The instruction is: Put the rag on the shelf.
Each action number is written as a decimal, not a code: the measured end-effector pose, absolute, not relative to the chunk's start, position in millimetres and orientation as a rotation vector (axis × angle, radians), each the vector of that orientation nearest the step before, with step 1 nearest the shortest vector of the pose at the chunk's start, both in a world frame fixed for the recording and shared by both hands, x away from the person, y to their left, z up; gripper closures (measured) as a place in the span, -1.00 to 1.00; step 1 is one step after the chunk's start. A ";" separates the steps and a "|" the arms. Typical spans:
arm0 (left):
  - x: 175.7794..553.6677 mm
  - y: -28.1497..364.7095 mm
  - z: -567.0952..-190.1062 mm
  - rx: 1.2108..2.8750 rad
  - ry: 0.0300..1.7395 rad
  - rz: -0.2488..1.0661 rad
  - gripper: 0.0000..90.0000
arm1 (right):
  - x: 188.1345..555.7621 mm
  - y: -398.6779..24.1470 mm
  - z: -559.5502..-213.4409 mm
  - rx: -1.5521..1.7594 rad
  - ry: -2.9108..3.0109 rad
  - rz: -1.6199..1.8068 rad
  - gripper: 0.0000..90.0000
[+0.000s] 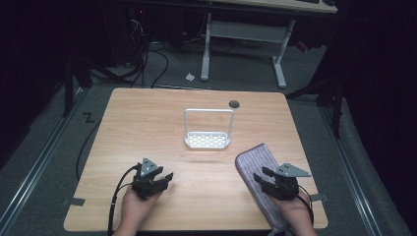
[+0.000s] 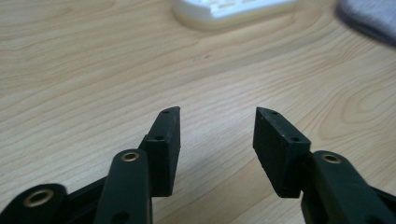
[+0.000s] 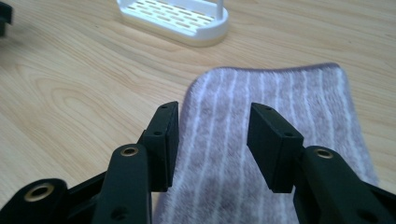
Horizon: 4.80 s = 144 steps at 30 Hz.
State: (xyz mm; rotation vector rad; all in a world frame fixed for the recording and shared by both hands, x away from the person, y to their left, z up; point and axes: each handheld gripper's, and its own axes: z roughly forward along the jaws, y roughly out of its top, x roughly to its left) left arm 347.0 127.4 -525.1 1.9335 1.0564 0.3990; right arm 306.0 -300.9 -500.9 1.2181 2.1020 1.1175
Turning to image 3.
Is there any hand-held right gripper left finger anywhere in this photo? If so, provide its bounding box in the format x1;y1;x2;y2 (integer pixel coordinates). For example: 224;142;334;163
137;101;181;193

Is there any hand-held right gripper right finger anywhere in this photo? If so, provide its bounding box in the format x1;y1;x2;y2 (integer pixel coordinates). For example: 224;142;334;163
247;102;305;194

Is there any purple white-striped towel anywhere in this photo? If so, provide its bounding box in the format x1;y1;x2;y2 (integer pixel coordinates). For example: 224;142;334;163
152;63;380;224

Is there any white slotted plastic rack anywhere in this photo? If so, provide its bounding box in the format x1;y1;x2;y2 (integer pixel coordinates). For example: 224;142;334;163
116;0;230;48

